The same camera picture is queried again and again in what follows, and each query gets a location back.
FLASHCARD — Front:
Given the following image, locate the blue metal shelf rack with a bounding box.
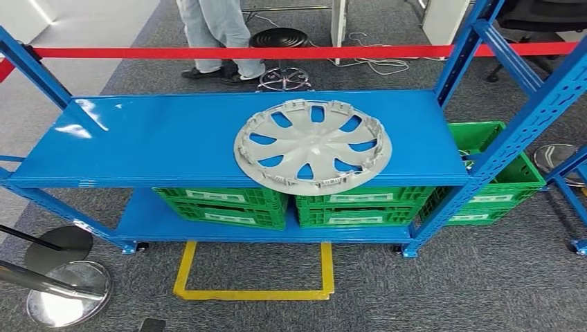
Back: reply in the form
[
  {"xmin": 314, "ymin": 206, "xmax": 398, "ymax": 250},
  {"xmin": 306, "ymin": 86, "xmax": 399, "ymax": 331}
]
[
  {"xmin": 544, "ymin": 145, "xmax": 587, "ymax": 257},
  {"xmin": 0, "ymin": 0, "xmax": 587, "ymax": 259}
]

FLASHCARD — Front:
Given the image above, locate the silver wheel hubcap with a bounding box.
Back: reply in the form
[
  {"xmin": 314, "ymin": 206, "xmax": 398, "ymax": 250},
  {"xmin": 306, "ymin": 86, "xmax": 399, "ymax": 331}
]
[{"xmin": 233, "ymin": 98, "xmax": 393, "ymax": 197}]

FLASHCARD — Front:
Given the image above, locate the yellow floor tape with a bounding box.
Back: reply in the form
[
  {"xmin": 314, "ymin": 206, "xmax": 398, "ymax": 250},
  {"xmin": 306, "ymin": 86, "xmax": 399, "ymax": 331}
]
[{"xmin": 172, "ymin": 241, "xmax": 336, "ymax": 302}]

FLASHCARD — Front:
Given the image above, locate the red barrier belt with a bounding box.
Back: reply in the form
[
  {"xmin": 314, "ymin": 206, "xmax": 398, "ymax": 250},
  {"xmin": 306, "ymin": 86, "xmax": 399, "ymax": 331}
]
[
  {"xmin": 0, "ymin": 58, "xmax": 17, "ymax": 84},
  {"xmin": 21, "ymin": 41, "xmax": 579, "ymax": 61}
]

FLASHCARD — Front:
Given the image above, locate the chrome base stool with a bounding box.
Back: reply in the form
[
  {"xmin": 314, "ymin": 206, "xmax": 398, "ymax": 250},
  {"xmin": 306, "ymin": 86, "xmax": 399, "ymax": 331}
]
[{"xmin": 249, "ymin": 26, "xmax": 316, "ymax": 93}]

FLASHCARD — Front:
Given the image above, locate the white desk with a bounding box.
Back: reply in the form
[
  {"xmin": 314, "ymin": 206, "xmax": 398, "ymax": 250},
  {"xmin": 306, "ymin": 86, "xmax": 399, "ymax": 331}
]
[{"xmin": 240, "ymin": 0, "xmax": 473, "ymax": 66}]

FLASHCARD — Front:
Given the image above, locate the black office chair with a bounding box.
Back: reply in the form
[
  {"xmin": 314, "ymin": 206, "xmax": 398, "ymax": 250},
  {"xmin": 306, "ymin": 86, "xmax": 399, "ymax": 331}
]
[{"xmin": 485, "ymin": 0, "xmax": 587, "ymax": 84}]

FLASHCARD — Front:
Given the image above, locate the white floor cable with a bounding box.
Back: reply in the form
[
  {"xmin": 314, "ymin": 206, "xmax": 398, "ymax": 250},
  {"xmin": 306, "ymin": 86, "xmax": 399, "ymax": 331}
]
[{"xmin": 308, "ymin": 31, "xmax": 449, "ymax": 77}]

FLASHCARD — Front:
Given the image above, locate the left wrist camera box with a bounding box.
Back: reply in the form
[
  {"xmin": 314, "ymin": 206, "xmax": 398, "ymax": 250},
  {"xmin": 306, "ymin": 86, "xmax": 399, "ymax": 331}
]
[{"xmin": 137, "ymin": 317, "xmax": 168, "ymax": 332}]

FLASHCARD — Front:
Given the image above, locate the chrome stanchion post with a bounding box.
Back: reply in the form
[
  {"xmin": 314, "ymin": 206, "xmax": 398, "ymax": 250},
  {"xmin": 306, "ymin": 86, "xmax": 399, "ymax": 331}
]
[
  {"xmin": 532, "ymin": 142, "xmax": 587, "ymax": 188},
  {"xmin": 0, "ymin": 259, "xmax": 114, "ymax": 329}
]

